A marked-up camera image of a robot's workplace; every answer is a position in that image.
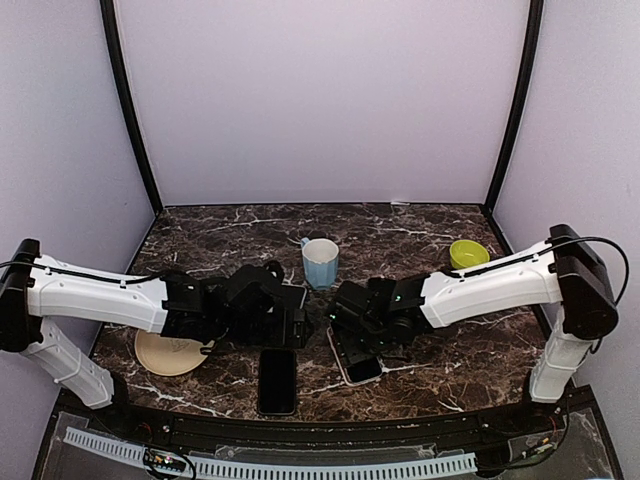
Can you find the right black frame post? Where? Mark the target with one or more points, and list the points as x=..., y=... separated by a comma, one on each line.
x=520, y=94

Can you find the white slotted cable duct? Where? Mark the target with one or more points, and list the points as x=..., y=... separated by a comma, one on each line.
x=239, y=463

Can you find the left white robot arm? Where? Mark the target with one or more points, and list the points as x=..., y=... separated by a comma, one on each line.
x=183, y=318

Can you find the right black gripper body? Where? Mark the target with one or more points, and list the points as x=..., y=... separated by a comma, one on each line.
x=369, y=346

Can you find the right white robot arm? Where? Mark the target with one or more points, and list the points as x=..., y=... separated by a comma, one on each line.
x=563, y=270

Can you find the black phone case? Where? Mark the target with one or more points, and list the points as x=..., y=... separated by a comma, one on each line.
x=260, y=410

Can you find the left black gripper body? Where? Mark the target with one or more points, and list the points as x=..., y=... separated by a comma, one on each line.
x=279, y=336

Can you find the pink phone case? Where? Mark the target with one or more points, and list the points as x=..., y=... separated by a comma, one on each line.
x=330, y=336

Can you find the black frame post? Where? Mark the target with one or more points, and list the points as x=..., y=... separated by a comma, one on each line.
x=121, y=80
x=520, y=94

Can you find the black front rail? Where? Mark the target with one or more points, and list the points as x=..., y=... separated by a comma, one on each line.
x=484, y=427

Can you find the lime green bowl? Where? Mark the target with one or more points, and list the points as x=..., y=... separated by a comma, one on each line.
x=467, y=253

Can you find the blue ceramic mug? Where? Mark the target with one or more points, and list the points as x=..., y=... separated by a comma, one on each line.
x=320, y=261

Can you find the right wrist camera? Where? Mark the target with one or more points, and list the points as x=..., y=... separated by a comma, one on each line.
x=355, y=308

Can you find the beige round plate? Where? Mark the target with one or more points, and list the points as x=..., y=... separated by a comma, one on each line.
x=167, y=357

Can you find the left black frame post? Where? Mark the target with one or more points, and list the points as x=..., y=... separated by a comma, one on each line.
x=121, y=80

